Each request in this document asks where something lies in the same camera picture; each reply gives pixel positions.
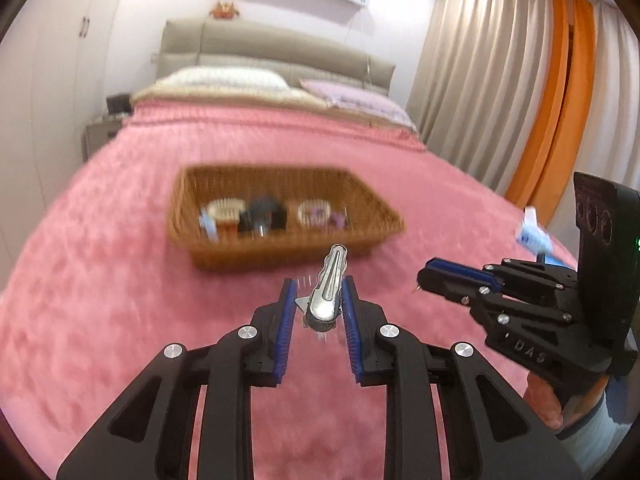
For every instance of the dark bedside device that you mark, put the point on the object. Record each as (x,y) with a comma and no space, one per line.
(119,104)

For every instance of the beige curtain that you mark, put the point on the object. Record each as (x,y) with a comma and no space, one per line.
(475,75)

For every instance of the silver duckbill hair clip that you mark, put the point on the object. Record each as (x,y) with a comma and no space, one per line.
(325,290)

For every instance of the person's right forearm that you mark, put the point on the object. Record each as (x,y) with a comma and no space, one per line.
(592,440)

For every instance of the brown wicker basket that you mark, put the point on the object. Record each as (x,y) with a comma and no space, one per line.
(280,250)

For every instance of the purple pillow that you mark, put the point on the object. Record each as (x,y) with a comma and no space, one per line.
(360,100)

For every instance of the white floral pillow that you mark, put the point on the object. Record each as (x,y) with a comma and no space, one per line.
(225,77)

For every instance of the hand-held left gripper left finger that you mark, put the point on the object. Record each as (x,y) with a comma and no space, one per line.
(282,332)

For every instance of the white wardrobe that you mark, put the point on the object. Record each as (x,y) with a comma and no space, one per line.
(55,85)

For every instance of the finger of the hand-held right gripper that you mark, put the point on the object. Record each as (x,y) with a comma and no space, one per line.
(465,270)
(450,287)

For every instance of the white and blue tube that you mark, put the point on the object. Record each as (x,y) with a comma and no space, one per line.
(535,240)

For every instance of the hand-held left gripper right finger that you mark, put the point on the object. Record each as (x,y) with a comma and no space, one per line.
(351,332)

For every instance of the orange curtain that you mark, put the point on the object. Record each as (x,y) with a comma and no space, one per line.
(555,110)

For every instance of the white nightstand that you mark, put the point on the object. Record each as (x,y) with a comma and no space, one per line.
(102,137)

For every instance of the person's right hand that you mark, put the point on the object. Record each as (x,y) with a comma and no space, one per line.
(542,402)

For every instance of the small items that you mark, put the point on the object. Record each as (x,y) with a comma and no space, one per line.
(260,217)

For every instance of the pink fleece blanket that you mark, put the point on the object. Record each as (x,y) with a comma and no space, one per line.
(125,285)

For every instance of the beige padded headboard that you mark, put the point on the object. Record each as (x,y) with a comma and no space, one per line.
(280,45)

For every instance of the orange plush toy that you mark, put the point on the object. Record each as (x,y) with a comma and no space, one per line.
(225,10)

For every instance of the clear blue hair clip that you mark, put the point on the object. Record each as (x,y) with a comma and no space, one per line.
(207,224)

